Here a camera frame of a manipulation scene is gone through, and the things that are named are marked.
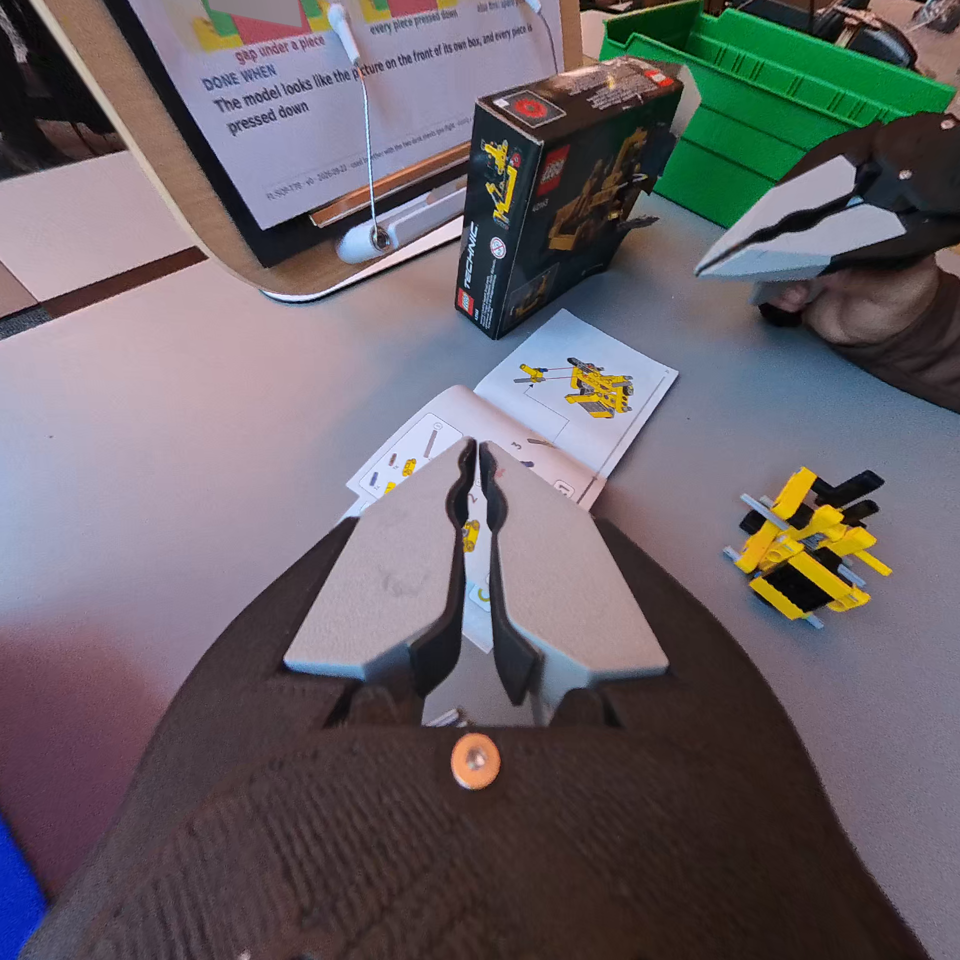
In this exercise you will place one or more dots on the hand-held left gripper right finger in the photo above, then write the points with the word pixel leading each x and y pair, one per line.
pixel 577 592

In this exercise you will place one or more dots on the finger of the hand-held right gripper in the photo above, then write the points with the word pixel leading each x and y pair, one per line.
pixel 802 195
pixel 810 247

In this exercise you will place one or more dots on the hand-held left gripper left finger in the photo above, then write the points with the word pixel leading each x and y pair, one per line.
pixel 382 585

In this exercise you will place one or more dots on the yellow black lego model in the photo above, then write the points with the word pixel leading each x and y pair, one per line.
pixel 802 555

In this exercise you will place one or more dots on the person's right forearm brown sleeve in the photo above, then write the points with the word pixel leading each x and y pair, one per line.
pixel 922 352

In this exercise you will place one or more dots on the lego instruction booklet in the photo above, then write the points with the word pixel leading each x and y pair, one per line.
pixel 600 375

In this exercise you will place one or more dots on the black lego box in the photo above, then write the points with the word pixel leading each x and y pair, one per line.
pixel 570 225

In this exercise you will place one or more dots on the person's right hand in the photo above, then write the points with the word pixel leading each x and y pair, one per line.
pixel 870 300

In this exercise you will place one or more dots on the green plastic bin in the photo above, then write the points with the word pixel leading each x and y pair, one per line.
pixel 750 105

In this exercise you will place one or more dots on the white page holder base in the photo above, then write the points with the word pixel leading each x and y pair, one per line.
pixel 412 225

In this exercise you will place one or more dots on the wooden document stand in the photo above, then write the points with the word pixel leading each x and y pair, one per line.
pixel 187 187

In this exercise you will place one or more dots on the blue object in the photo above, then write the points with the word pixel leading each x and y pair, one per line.
pixel 15 892

